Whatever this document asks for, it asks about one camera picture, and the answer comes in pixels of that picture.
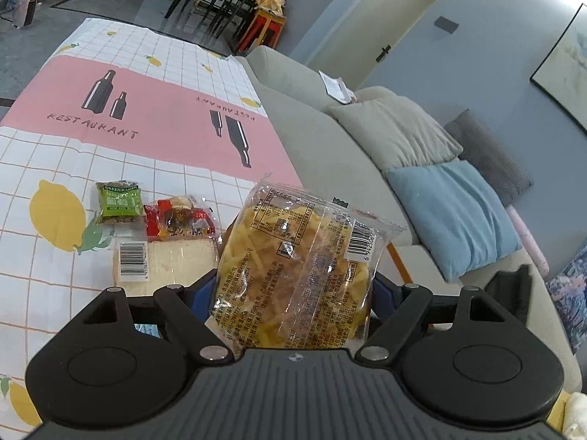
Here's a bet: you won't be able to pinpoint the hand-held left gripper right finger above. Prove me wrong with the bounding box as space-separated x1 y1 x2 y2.
355 272 505 363

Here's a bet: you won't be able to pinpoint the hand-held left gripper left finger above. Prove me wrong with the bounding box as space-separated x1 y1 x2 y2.
81 269 232 363

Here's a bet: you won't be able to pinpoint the orange cardboard box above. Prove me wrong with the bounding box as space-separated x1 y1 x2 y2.
386 243 459 331

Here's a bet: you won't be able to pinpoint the sliced bread pack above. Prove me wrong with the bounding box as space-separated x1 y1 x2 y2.
111 237 221 342

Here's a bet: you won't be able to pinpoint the red snack packet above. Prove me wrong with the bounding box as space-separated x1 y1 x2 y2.
143 195 217 240

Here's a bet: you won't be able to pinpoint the clear yellow noodle snack packet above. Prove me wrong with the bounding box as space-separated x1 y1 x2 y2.
208 179 406 353

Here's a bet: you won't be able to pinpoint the green snack packet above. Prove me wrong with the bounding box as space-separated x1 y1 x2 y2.
95 180 145 226

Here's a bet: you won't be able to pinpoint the pink cushion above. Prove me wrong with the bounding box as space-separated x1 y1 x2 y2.
506 206 550 276

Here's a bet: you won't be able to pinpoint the light blue cushion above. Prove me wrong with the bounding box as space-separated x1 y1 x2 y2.
384 160 524 282

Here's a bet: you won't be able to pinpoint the grey cushion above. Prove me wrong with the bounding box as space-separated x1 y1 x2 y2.
444 109 535 207

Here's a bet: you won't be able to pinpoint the pale yellow cloth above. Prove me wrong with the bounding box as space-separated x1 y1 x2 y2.
563 392 587 440

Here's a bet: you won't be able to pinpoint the beige cushion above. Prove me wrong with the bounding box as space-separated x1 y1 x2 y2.
327 98 464 172

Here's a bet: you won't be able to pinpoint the beige sofa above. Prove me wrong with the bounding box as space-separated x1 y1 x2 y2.
236 46 579 422

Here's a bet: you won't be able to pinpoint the pink white checked tablecloth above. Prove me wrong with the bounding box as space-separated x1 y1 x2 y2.
0 17 306 436

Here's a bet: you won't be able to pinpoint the white papers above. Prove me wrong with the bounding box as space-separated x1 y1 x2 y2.
318 71 358 105

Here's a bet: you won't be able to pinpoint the red stool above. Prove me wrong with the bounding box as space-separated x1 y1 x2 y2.
236 9 287 56

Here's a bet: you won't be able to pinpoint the pink heater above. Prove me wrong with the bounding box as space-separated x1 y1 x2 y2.
11 0 41 28

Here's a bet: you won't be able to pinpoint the large framed wall picture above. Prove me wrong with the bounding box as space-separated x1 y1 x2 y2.
529 2 587 136

